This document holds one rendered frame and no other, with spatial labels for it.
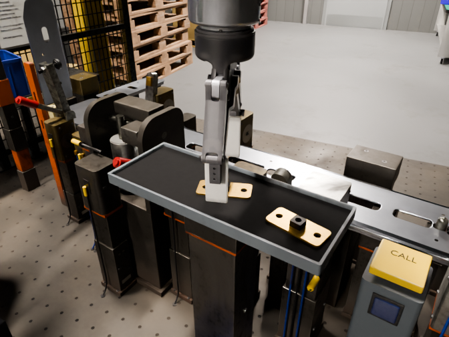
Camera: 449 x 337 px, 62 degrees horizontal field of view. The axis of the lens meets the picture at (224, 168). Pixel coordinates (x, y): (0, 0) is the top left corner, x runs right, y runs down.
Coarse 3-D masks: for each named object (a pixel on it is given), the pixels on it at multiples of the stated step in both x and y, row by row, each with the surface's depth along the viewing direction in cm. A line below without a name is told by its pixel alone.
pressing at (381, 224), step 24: (240, 144) 107; (288, 168) 95; (312, 168) 95; (360, 192) 86; (384, 192) 86; (360, 216) 78; (384, 216) 78; (432, 216) 78; (408, 240) 71; (432, 240) 72
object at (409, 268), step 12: (384, 240) 48; (384, 252) 46; (396, 252) 46; (408, 252) 46; (420, 252) 46; (372, 264) 44; (384, 264) 44; (396, 264) 44; (408, 264) 44; (420, 264) 44; (384, 276) 44; (396, 276) 43; (408, 276) 43; (420, 276) 43; (408, 288) 43; (420, 288) 42
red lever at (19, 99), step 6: (18, 96) 97; (18, 102) 97; (24, 102) 98; (30, 102) 99; (36, 102) 101; (36, 108) 101; (42, 108) 103; (48, 108) 104; (54, 108) 106; (60, 114) 108
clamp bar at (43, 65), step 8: (40, 64) 100; (48, 64) 99; (56, 64) 103; (40, 72) 99; (48, 72) 100; (48, 80) 102; (56, 80) 103; (48, 88) 105; (56, 88) 103; (56, 96) 105; (64, 96) 106; (56, 104) 108; (64, 104) 107; (64, 112) 108
